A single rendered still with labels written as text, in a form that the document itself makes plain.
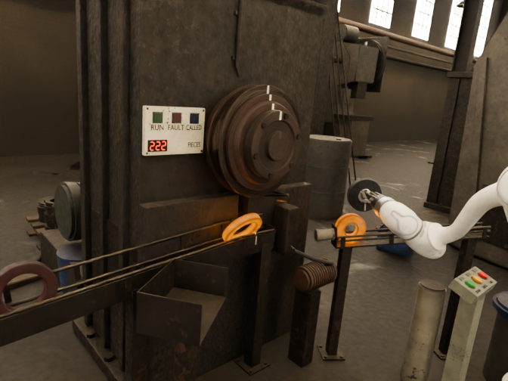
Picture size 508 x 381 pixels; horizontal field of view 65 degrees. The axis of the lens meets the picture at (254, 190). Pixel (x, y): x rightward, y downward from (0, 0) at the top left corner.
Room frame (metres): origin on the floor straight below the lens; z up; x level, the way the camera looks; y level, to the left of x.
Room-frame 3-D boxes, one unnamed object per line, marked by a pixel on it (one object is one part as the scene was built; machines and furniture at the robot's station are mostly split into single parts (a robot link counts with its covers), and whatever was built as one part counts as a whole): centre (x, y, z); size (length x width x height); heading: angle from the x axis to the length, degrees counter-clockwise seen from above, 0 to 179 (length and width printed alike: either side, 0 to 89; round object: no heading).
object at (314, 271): (1.81, -0.33, 0.27); 0.22 x 0.13 x 0.53; 133
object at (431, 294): (1.70, -0.86, 0.26); 0.12 x 0.12 x 0.52
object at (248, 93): (1.69, 0.00, 1.11); 0.47 x 0.06 x 0.47; 133
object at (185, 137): (1.54, 0.32, 1.15); 0.26 x 0.02 x 0.18; 133
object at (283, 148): (1.62, -0.07, 1.11); 0.28 x 0.06 x 0.28; 133
